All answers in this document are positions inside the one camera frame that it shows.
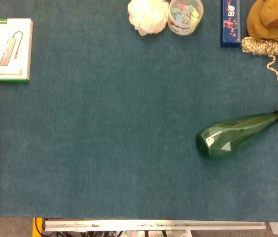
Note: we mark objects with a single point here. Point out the white mesh bath sponge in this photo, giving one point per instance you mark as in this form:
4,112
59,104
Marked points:
149,16

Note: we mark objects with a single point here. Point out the clear jar of binder clips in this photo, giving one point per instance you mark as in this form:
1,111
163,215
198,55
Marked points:
184,14

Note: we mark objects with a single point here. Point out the brown capybara plush toy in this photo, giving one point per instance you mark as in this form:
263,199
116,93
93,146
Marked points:
264,17

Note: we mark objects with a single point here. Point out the aluminium profile rail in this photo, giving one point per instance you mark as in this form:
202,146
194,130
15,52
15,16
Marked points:
153,225

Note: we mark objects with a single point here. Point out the blue rectangular printed box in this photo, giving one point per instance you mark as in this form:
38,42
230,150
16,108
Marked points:
230,24

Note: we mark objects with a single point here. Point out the white USB hub box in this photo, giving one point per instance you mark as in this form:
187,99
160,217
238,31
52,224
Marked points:
10,49

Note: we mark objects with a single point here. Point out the green spray bottle black nozzle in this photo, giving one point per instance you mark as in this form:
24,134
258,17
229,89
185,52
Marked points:
227,138

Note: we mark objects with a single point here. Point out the blue felt table cloth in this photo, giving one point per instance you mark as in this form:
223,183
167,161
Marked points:
104,123

